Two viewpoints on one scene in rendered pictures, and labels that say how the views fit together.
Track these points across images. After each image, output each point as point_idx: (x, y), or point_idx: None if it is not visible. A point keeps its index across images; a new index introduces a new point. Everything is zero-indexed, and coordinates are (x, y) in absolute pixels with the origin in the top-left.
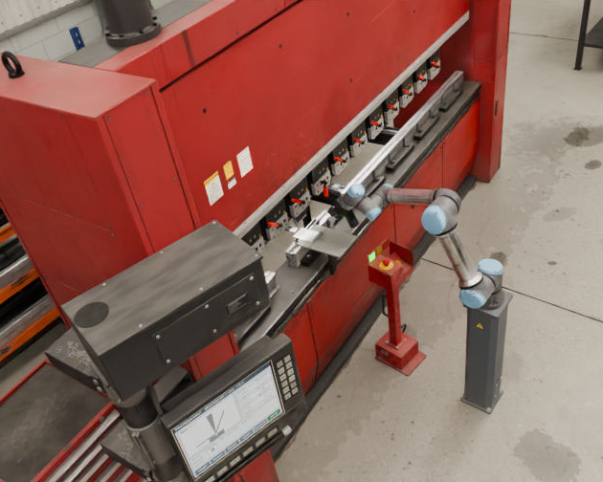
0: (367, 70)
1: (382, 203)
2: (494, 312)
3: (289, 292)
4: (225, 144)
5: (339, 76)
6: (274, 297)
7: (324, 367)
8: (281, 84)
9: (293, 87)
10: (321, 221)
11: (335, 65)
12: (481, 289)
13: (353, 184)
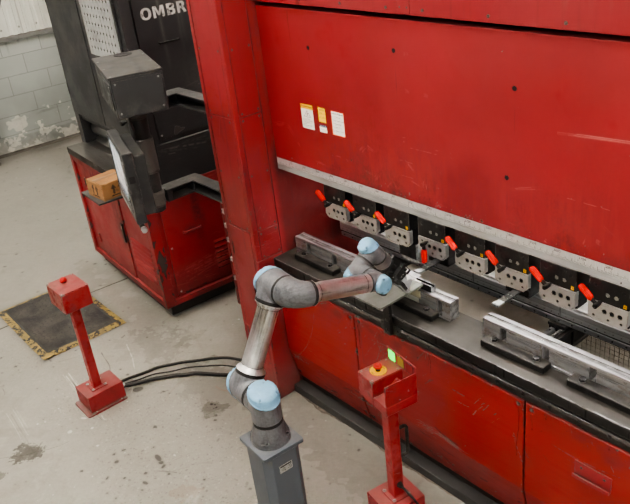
0: (546, 193)
1: None
2: (248, 436)
3: None
4: (321, 91)
5: (483, 153)
6: None
7: None
8: (389, 90)
9: (404, 105)
10: (435, 294)
11: (477, 134)
12: (233, 377)
13: (370, 238)
